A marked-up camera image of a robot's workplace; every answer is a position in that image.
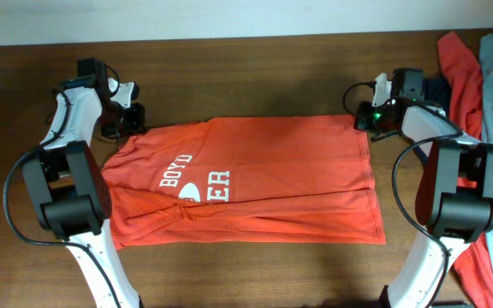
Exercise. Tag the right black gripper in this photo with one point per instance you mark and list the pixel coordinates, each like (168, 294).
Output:
(361, 119)

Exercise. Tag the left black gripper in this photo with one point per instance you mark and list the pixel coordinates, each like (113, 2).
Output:
(136, 125)

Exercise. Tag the navy garment in pile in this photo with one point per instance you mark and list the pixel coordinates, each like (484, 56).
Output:
(438, 90)

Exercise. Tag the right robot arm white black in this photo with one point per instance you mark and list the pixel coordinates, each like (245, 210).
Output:
(454, 202)

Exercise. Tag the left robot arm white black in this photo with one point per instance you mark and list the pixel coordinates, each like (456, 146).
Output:
(71, 198)

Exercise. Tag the red shirt in pile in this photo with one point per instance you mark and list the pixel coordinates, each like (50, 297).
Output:
(462, 71)

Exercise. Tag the orange soccer t-shirt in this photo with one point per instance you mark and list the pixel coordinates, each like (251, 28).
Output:
(300, 179)

